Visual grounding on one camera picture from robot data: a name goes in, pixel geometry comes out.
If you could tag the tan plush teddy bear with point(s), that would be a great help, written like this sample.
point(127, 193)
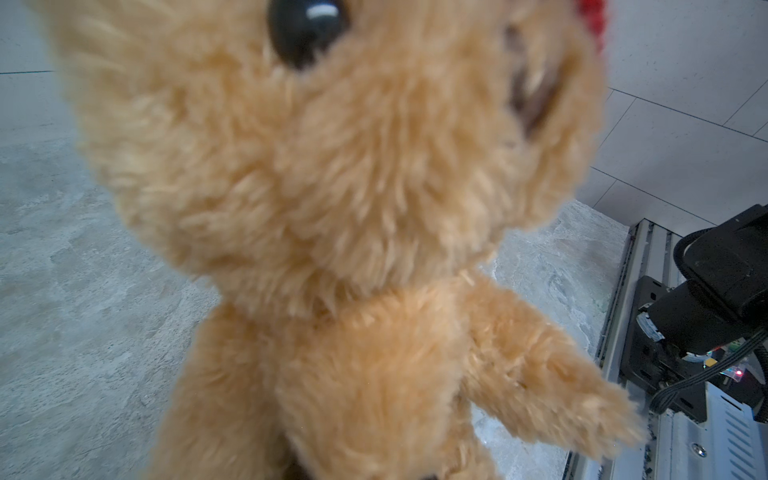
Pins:
point(338, 170)

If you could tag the red white striped knit sweater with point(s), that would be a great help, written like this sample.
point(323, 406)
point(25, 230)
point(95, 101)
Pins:
point(593, 12)

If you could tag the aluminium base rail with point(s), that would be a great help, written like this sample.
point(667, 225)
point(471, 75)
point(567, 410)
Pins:
point(706, 415)

